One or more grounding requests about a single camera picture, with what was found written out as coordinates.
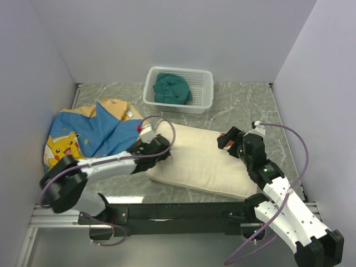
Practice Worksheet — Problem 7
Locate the white plastic basket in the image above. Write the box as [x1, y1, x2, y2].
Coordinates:
[143, 67, 214, 114]

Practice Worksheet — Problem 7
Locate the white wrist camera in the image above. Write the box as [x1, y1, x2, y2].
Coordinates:
[137, 123, 156, 144]
[250, 121, 265, 137]

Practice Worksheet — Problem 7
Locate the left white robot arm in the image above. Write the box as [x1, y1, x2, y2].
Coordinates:
[39, 135, 171, 224]

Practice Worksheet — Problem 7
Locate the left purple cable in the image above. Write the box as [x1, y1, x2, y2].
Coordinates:
[40, 115, 176, 247]

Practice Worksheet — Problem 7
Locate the aluminium frame rail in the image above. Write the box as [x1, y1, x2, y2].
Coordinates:
[29, 202, 95, 228]

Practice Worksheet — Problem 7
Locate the cream pillow with bear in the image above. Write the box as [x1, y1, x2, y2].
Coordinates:
[147, 124, 258, 199]

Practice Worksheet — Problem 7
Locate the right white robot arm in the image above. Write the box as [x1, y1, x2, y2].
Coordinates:
[217, 121, 344, 266]

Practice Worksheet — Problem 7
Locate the black base bar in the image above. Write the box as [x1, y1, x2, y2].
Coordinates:
[77, 201, 268, 241]

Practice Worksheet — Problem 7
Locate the blue yellow Pikachu pillowcase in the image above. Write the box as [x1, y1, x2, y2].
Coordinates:
[43, 98, 143, 172]

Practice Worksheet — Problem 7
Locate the green cloth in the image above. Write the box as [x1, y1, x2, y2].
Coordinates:
[152, 72, 192, 105]

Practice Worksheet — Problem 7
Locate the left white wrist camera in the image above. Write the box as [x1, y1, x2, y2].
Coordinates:
[137, 123, 156, 144]

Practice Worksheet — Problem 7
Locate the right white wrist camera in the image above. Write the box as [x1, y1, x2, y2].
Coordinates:
[250, 121, 265, 137]

